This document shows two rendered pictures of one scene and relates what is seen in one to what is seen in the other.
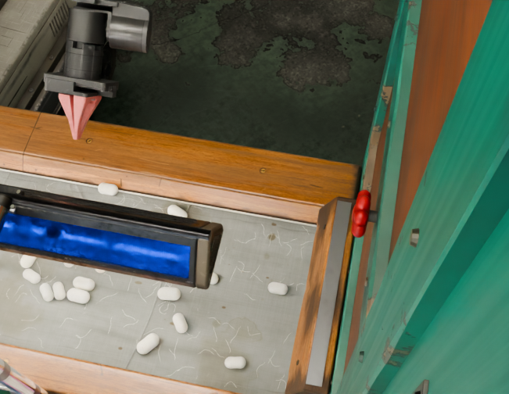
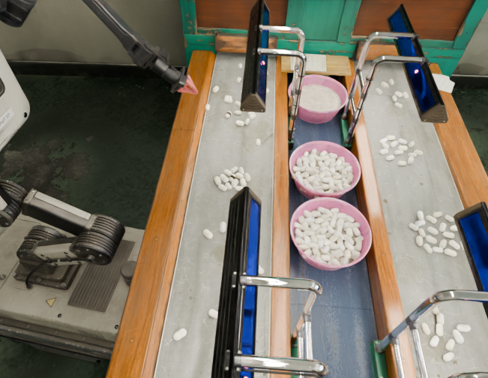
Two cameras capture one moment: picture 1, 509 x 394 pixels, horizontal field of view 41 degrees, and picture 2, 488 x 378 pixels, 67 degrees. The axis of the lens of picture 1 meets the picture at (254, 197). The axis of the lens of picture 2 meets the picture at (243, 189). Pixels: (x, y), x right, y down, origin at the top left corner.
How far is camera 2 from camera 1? 1.67 m
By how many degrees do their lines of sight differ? 50
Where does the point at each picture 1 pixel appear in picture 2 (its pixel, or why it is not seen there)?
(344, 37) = (58, 155)
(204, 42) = not seen: hidden behind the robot
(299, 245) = (223, 64)
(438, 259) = not seen: outside the picture
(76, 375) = (280, 100)
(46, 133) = (183, 125)
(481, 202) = not seen: outside the picture
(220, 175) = (200, 77)
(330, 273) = (241, 36)
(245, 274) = (235, 74)
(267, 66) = (71, 184)
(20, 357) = (279, 114)
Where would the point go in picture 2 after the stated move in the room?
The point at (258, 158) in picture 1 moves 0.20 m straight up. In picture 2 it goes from (192, 70) to (187, 29)
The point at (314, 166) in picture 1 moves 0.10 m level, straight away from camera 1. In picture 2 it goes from (194, 58) to (174, 58)
